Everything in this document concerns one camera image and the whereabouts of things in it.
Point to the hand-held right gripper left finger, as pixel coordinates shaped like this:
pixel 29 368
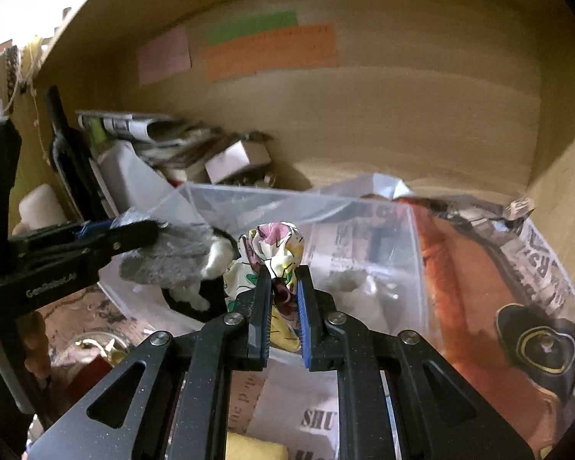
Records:
pixel 265 318

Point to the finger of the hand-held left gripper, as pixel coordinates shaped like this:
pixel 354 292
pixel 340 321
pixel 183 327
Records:
pixel 134 238
pixel 86 231

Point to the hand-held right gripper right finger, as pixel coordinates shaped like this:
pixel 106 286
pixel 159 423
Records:
pixel 304 328

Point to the grey and white plush toy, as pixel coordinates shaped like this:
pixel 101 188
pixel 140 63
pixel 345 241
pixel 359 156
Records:
pixel 167 254

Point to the floral patterned cloth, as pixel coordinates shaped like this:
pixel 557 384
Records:
pixel 280 244

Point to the clear plastic storage box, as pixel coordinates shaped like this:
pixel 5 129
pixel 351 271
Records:
pixel 359 249

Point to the white foam cylinder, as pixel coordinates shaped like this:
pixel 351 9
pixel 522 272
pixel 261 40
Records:
pixel 39 206

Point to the white box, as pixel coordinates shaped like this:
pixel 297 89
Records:
pixel 124 172

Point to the dark wine bottle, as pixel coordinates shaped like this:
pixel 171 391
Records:
pixel 69 163

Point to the white printed paper sheet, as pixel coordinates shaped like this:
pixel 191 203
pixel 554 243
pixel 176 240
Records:
pixel 292 407

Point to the pile of papers and boxes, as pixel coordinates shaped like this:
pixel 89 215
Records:
pixel 139 127

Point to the yellow sponge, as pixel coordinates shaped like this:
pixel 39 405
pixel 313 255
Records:
pixel 256 446

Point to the small cardboard box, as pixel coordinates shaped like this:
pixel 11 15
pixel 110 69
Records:
pixel 237 158

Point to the orange bag with black emblem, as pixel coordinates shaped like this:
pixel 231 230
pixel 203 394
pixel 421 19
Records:
pixel 465 306

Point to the hanging twine bundle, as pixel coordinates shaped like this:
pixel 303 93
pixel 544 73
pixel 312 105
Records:
pixel 9 72

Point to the pink paper note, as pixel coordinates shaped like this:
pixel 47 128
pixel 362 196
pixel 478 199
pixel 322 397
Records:
pixel 164 55

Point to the orange paper note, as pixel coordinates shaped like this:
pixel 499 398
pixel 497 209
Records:
pixel 268 55

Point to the green paper note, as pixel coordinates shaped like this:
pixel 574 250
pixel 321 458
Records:
pixel 249 26

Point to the newspaper sheet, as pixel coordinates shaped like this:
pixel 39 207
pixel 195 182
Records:
pixel 541 258

